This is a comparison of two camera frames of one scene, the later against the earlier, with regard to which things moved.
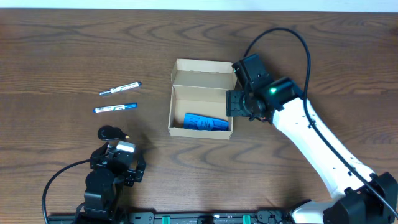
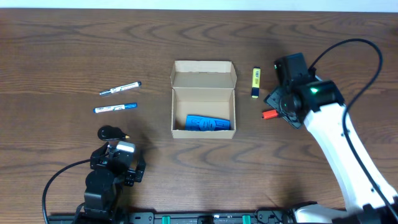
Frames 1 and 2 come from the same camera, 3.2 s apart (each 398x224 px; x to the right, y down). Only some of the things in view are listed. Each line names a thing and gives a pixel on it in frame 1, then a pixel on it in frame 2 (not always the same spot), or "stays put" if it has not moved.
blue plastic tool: (204, 122) stays put
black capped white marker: (120, 88) stays put
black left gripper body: (113, 145) stays put
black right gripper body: (234, 102) → (280, 113)
